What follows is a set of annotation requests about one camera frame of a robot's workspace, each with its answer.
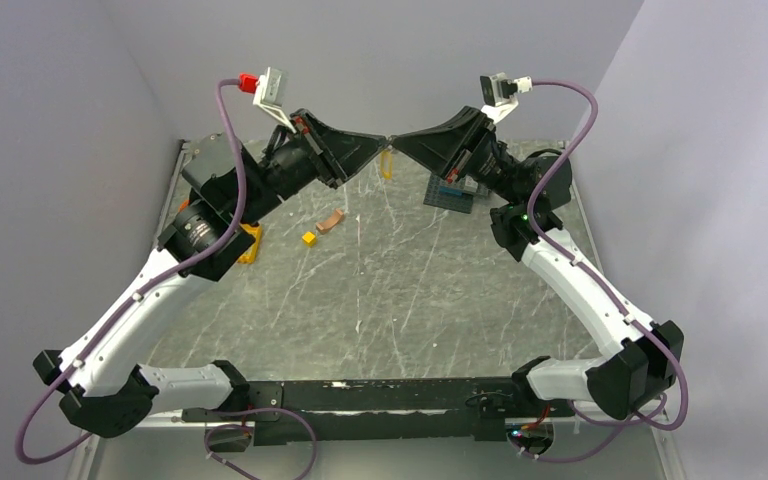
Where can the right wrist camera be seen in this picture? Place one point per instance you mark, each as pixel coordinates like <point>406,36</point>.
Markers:
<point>499,94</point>

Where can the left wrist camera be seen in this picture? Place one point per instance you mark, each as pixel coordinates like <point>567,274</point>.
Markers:
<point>267,90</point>

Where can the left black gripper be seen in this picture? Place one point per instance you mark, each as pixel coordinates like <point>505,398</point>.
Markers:
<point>337,155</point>

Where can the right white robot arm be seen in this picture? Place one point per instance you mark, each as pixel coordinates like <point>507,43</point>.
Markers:
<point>638,356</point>

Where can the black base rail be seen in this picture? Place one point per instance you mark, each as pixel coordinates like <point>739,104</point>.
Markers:
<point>480,408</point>

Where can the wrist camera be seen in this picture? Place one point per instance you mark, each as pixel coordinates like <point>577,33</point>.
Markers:
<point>267,90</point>
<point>499,94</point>

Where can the yellow window toy block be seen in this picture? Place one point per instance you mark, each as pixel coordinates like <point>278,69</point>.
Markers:
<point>256,233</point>

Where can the tan curved block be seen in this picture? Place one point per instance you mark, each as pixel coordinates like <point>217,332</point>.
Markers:
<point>327,225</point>

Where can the grey and blue lego stack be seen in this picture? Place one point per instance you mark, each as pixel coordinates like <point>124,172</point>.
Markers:
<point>457,196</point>

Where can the aluminium frame rail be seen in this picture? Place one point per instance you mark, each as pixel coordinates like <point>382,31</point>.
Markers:
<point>152,444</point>

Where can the yellow key tag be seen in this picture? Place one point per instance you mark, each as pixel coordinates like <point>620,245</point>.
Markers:
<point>386,164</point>

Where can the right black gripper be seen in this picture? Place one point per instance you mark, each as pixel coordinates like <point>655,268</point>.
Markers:
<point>453,147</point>

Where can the small yellow cube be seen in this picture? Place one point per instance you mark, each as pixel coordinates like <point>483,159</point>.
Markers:
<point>309,239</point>

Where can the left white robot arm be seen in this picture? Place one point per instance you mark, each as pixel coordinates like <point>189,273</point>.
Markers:
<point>105,388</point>

